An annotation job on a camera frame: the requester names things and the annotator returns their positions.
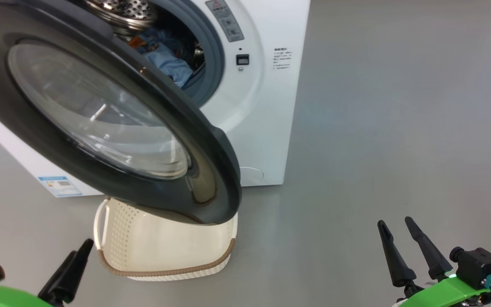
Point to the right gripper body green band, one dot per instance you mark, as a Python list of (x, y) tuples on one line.
[(441, 294)]

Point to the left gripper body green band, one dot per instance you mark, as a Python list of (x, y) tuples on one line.
[(7, 298)]

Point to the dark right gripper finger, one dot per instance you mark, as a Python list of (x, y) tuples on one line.
[(428, 251), (394, 260)]

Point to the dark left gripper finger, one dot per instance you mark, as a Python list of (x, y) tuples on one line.
[(79, 260), (56, 281)]

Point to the black round washer door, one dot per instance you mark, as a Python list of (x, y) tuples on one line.
[(36, 140)]

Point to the blue garment with orange print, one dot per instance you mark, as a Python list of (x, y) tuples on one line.
[(171, 66)]

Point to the blue garment with cream lining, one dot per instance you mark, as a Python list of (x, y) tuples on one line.
[(143, 39)]

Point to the cream basket with brown rim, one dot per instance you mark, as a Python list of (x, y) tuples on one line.
[(164, 247)]

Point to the white front-load washing machine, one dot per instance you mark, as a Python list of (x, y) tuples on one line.
[(267, 128)]

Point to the grey rubber door gasket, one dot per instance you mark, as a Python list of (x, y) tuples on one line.
[(211, 64)]

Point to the black door latch socket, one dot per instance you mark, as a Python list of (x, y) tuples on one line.
[(242, 59)]

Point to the blue energy label sticker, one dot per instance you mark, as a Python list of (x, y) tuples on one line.
[(60, 186)]

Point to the round white service flap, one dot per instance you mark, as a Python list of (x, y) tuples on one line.
[(252, 175)]

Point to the small black text label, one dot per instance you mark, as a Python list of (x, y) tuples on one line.
[(282, 59)]

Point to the steel perforated washer drum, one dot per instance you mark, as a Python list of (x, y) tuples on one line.
[(122, 13)]

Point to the grey warning sticker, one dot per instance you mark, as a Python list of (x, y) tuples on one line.
[(225, 19)]

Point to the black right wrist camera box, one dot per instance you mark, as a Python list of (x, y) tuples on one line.
[(478, 266)]

